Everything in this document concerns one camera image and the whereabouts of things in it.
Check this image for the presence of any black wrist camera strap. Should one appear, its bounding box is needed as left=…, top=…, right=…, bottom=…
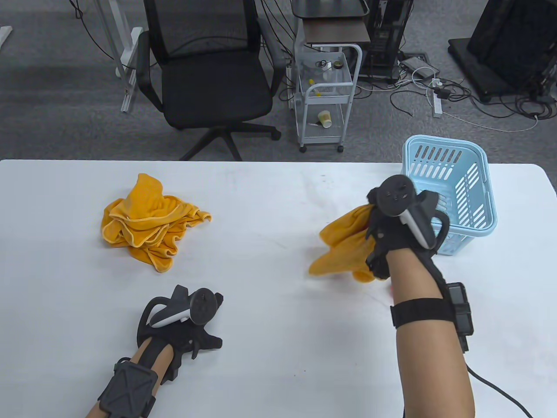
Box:
left=390, top=282, right=474, bottom=353
left=98, top=358, right=158, bottom=418

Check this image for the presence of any person's right hand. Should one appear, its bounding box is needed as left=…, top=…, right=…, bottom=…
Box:
left=365, top=187, right=440, bottom=281

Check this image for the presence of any grey power adapter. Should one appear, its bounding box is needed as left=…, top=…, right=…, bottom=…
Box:
left=400, top=57, right=440, bottom=80

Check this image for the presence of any person's left forearm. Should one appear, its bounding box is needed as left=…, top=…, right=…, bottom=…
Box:
left=85, top=337, right=179, bottom=418

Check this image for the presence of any white rolling cart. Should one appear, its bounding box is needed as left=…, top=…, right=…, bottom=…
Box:
left=294, top=44, right=363, bottom=153

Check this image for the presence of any black office chair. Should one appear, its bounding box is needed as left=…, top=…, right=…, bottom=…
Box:
left=136, top=0, right=282, bottom=162

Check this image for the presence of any white floor cable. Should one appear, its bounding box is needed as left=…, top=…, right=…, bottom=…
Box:
left=442, top=111, right=540, bottom=132

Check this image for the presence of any brown shelf board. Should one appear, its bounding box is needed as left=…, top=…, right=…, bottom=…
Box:
left=302, top=18, right=371, bottom=44

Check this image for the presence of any black display stand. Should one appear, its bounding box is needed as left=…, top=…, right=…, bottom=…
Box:
left=448, top=0, right=557, bottom=104

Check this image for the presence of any person's left hand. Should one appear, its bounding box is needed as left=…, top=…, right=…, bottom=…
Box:
left=137, top=285, right=225, bottom=384

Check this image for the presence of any yellow square towel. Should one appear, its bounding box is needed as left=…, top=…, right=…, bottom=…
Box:
left=108, top=173, right=192, bottom=220
left=101, top=196, right=212, bottom=273
left=309, top=202, right=388, bottom=283

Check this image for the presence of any black tray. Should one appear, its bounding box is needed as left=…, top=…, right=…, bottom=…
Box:
left=291, top=0, right=369, bottom=19

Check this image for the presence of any black and white hand controller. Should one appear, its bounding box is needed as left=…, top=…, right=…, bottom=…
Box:
left=376, top=174, right=451, bottom=251
left=138, top=285, right=218, bottom=329

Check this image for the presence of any black computer tower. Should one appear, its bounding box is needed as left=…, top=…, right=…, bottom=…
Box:
left=359, top=0, right=414, bottom=83

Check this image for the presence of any person's right forearm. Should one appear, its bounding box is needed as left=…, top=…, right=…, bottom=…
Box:
left=385, top=248, right=477, bottom=418

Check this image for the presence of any light blue plastic basket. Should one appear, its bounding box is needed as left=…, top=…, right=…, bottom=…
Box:
left=400, top=135, right=498, bottom=256

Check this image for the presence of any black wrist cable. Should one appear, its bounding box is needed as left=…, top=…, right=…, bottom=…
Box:
left=466, top=365, right=534, bottom=418

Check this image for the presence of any white desk leg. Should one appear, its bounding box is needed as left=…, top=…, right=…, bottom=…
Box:
left=94, top=0, right=144, bottom=113

